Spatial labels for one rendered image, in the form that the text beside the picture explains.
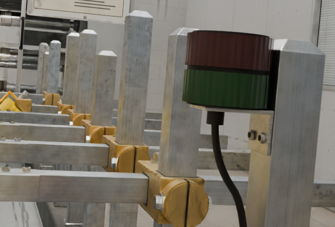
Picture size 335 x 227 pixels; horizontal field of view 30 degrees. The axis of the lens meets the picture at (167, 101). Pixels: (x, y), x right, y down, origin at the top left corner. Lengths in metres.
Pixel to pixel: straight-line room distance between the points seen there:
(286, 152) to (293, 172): 0.02
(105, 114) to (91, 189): 0.47
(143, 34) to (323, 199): 0.34
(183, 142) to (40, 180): 0.16
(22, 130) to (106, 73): 0.19
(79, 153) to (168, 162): 0.30
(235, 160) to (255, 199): 0.56
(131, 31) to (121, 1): 2.08
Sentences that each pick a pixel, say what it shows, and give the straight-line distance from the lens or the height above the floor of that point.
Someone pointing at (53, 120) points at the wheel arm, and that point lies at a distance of 1.45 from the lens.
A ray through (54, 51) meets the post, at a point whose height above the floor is 1.11.
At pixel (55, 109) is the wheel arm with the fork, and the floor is 0.95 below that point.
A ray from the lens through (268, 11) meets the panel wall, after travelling 6.90.
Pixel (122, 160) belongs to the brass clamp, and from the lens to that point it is 0.89.
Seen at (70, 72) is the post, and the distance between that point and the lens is 1.65.
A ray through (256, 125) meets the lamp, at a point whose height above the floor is 1.05.
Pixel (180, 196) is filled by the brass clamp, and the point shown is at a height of 0.96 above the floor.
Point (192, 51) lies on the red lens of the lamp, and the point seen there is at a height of 1.10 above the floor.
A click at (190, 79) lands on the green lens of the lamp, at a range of 0.42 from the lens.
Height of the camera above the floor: 1.09
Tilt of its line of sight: 3 degrees down
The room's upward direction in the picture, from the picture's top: 5 degrees clockwise
